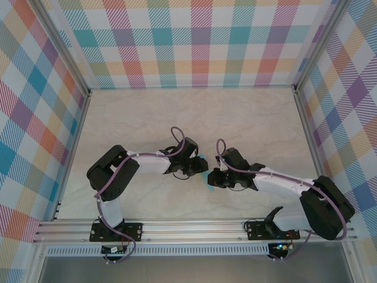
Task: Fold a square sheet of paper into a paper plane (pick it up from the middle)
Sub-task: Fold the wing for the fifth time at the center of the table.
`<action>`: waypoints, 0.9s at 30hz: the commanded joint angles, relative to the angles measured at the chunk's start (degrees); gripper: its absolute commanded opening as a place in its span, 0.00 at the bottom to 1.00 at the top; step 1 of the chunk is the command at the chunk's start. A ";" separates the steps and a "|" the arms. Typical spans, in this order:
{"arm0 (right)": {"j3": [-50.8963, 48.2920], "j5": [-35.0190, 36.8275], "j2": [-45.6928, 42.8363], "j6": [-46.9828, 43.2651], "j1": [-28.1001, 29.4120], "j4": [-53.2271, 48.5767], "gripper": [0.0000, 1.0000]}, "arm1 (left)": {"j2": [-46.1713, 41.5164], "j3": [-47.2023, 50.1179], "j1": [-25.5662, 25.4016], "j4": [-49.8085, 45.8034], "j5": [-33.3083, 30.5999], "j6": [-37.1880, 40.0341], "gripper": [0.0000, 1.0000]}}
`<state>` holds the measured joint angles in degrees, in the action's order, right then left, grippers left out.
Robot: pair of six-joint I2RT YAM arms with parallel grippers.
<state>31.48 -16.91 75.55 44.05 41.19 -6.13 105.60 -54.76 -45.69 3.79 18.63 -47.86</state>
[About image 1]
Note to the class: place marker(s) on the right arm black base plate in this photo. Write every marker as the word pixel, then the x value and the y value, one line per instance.
pixel 256 231

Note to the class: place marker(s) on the aluminium frame post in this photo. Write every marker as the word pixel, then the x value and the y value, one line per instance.
pixel 319 44
pixel 63 44

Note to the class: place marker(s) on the aluminium table side rail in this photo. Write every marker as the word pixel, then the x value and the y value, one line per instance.
pixel 312 147
pixel 73 148

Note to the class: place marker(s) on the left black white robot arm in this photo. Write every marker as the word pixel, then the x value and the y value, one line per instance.
pixel 112 174

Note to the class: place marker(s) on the aluminium mounting rail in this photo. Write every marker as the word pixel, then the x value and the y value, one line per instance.
pixel 191 230

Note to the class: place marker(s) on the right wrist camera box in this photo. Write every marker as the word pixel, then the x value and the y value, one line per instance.
pixel 220 168

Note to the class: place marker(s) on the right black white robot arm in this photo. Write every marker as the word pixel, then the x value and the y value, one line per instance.
pixel 324 209

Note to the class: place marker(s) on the grey metal panel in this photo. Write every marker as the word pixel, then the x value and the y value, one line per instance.
pixel 191 269

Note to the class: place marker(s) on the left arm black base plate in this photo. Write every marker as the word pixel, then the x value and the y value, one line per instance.
pixel 132 231

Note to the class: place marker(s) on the light blue paper sheet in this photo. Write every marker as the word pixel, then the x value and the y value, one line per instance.
pixel 209 186

